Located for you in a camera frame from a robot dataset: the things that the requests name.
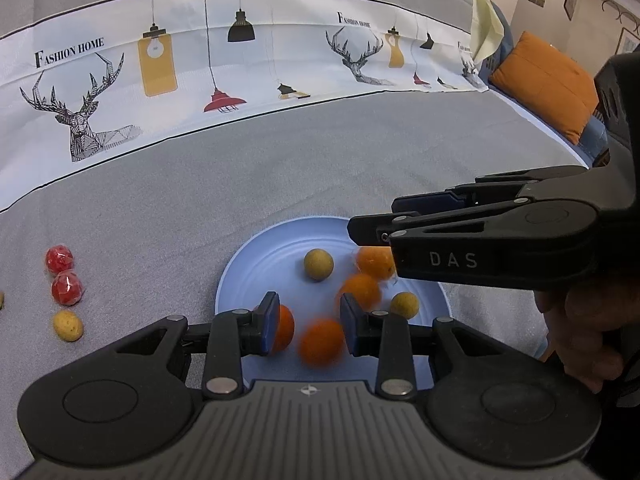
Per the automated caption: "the pale yellow cloth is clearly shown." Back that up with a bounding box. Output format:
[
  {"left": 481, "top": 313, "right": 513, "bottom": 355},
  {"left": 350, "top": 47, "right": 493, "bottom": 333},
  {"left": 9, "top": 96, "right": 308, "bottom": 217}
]
[{"left": 470, "top": 0, "right": 503, "bottom": 63}]

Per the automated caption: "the person's right hand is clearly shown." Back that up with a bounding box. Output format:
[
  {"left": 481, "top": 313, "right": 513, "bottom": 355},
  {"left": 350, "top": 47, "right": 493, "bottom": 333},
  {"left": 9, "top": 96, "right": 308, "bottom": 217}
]
[{"left": 535, "top": 275, "right": 640, "bottom": 393}]

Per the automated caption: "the orange pillow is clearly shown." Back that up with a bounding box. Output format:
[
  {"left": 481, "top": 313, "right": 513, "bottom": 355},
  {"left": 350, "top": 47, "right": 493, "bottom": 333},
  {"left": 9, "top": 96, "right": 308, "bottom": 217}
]
[{"left": 487, "top": 30, "right": 601, "bottom": 146}]

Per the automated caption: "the curved wall ornament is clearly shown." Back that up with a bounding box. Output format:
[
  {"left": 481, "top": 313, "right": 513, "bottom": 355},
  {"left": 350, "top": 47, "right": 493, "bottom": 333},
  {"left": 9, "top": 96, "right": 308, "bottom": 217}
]
[{"left": 602, "top": 0, "right": 640, "bottom": 23}]

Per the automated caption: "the blue plate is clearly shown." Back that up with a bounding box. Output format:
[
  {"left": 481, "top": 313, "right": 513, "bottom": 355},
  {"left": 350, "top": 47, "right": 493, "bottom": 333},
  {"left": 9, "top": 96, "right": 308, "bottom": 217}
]
[{"left": 215, "top": 216, "right": 453, "bottom": 391}]

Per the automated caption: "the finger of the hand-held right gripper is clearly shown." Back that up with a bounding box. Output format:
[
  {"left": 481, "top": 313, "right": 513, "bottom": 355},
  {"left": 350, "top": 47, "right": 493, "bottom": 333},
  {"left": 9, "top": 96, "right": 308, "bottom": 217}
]
[
  {"left": 347, "top": 199, "right": 531, "bottom": 251},
  {"left": 391, "top": 166, "right": 593, "bottom": 213}
]

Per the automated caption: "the small red wrapped ball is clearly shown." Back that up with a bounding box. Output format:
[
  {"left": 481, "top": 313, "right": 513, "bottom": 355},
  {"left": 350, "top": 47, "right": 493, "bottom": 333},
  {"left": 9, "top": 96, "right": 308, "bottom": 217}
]
[
  {"left": 45, "top": 245, "right": 76, "bottom": 277},
  {"left": 51, "top": 270, "right": 85, "bottom": 307}
]

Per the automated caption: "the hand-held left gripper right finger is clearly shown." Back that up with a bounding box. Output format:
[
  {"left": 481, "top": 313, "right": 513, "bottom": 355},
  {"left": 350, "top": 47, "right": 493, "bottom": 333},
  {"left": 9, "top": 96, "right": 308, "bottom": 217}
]
[{"left": 339, "top": 293, "right": 506, "bottom": 401}]

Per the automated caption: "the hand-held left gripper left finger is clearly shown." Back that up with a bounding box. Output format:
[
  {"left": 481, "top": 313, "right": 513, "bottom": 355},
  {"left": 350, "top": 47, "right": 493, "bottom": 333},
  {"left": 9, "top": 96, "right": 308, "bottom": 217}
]
[{"left": 107, "top": 291, "right": 282, "bottom": 401}]

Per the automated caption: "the plastic-wrapped orange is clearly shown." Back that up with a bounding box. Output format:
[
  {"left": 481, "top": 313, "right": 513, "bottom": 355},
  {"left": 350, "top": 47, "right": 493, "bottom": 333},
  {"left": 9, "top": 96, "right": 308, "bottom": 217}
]
[
  {"left": 337, "top": 272, "right": 383, "bottom": 311},
  {"left": 354, "top": 245, "right": 398, "bottom": 283}
]

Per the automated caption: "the plain orange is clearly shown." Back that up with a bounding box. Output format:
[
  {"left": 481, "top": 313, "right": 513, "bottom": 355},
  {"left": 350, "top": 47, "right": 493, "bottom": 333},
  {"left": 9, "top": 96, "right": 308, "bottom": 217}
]
[
  {"left": 299, "top": 317, "right": 347, "bottom": 367},
  {"left": 274, "top": 304, "right": 296, "bottom": 355}
]

